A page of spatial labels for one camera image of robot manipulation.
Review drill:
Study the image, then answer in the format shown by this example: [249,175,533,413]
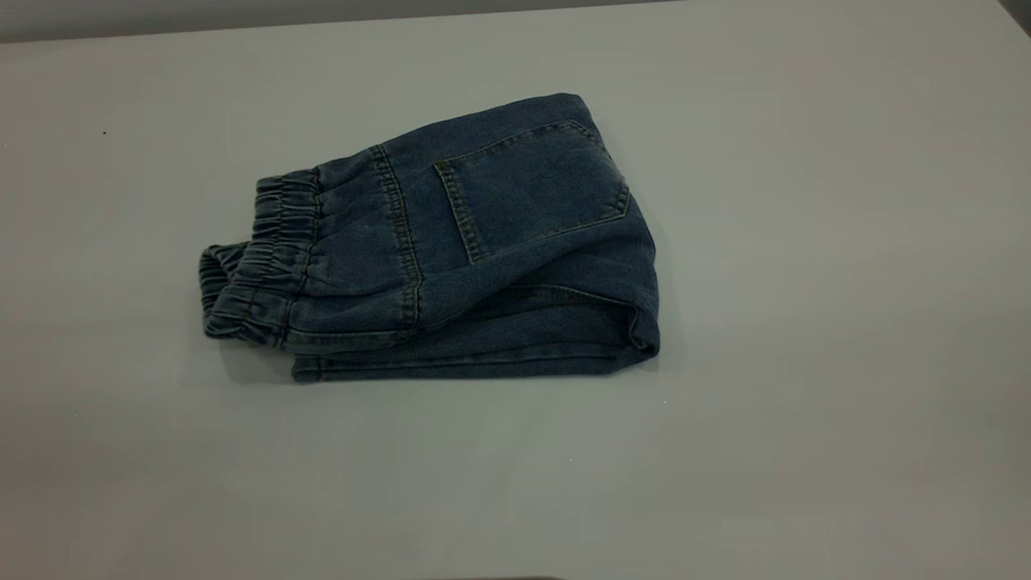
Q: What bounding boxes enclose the blue denim kids jeans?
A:
[199,93,661,383]

